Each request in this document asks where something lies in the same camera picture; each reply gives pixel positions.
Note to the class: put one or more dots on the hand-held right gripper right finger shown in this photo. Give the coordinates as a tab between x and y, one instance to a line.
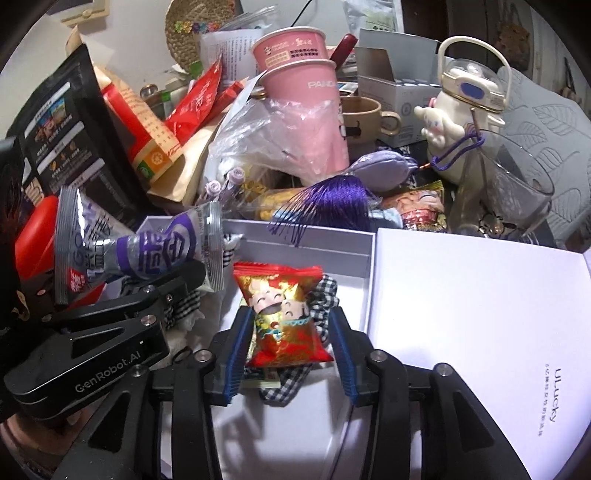
344	360

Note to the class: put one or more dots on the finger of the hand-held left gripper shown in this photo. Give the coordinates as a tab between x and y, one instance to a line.
175	284

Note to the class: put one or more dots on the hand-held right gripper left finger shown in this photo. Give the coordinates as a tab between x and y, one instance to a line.
235	355

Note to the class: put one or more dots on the silver purple snack packet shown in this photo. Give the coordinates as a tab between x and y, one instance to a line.
152	244

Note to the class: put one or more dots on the clear bag with pale filling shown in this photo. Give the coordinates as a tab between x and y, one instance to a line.
194	330

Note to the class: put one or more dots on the black white checkered scrunchie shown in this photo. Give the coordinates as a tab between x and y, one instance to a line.
281	390

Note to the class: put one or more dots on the red gold cartoon snack packet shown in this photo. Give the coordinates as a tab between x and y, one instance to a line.
422	207
281	318

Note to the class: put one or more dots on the white gift box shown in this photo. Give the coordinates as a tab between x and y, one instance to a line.
277	429

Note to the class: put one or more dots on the small green yellow packet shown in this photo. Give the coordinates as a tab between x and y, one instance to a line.
263	379

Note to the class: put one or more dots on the pink capped tube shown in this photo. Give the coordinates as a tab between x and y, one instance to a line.
235	177
213	189

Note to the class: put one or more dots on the kraft paper pouch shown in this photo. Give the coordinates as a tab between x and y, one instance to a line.
184	175

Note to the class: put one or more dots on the yellow snack packet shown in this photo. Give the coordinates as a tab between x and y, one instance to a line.
268	203

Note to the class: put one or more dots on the white box lid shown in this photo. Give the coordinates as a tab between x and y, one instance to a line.
461	300

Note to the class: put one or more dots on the red canister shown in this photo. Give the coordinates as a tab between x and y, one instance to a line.
37	235

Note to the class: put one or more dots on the purple tassel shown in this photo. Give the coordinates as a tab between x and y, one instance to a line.
383	217

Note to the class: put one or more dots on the red box with colour label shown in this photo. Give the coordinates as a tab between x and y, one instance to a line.
143	129

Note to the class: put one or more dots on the clear crumpled plastic bag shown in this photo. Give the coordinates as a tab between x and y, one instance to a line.
258	138

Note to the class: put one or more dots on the red sachet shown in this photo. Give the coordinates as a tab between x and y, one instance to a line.
194	106

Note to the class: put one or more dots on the white foil pouch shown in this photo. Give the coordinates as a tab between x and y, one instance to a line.
240	101

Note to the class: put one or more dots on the purple sachet with tassel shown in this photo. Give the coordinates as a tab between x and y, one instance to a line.
378	168

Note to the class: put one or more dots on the black printed pouch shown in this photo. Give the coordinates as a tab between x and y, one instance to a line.
69	120

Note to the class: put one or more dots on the pink plain paper cup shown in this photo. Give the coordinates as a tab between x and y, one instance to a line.
314	115

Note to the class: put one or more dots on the clear glass cup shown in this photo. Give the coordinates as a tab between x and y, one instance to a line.
503	184

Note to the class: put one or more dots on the printed paper leaflet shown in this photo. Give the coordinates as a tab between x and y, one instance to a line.
231	50

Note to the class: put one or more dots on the brown ceramic mug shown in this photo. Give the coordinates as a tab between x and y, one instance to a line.
364	120

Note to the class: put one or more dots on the pink printed paper cup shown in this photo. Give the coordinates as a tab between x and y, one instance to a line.
291	48

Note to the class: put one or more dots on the white cartoon water bottle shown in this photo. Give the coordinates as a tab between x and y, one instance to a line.
461	115

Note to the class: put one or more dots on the clear zip bag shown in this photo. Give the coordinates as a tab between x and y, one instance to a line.
249	18

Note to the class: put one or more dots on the small white cardboard box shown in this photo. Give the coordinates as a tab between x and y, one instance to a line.
397	78

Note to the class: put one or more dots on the beige wooden piece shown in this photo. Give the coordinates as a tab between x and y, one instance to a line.
78	14

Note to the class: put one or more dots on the grey leaf print cushion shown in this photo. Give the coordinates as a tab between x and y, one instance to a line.
554	115

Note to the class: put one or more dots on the white green packet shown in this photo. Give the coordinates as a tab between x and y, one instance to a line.
374	14

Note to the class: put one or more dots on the brown hanging ornament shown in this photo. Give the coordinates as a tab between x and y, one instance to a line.
515	34

